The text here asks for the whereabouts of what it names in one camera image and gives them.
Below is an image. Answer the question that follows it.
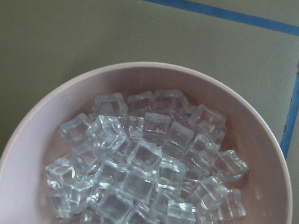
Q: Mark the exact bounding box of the pink bowl of ice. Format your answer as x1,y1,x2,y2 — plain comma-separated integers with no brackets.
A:
0,62,292,224

